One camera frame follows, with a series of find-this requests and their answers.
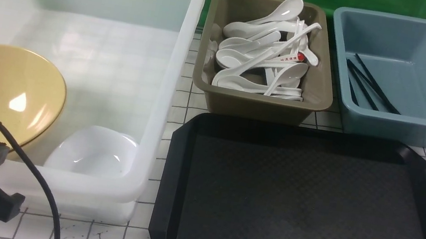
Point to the olive green spoon bin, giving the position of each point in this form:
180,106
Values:
316,84

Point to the white square dish in bin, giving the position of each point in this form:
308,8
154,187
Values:
95,151

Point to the white soup spoon front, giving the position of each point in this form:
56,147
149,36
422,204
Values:
242,84

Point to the yellow noodle bowl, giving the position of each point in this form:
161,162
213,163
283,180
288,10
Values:
32,95

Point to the black chopstick with gold tip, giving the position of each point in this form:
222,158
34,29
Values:
355,77

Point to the white soup spoon top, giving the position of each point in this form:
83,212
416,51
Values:
287,10

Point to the black chopstick in blue bin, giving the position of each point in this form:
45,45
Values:
377,88

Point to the white spoon with red label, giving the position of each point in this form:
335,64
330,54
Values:
229,58

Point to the white soup spoon long handle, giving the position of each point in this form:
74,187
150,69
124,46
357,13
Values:
275,44

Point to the blue plastic chopstick bin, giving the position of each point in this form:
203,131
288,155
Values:
393,47

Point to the large translucent white plastic bin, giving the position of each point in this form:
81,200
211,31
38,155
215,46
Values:
121,60

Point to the black plastic serving tray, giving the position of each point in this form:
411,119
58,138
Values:
234,178

